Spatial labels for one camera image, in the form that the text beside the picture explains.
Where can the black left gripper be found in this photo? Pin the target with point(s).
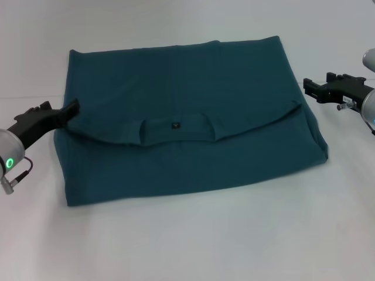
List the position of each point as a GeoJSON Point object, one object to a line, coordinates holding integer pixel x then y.
{"type": "Point", "coordinates": [35, 123]}

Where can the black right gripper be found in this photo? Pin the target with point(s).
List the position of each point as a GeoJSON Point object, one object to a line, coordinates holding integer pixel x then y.
{"type": "Point", "coordinates": [348, 92]}

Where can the teal printed t-shirt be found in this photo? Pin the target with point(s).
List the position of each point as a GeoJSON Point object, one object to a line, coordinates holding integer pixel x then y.
{"type": "Point", "coordinates": [190, 117]}

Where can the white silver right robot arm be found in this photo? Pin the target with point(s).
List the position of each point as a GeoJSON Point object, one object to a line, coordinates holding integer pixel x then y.
{"type": "Point", "coordinates": [369, 108]}

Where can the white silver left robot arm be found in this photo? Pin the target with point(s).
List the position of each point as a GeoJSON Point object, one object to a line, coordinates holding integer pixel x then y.
{"type": "Point", "coordinates": [10, 155]}

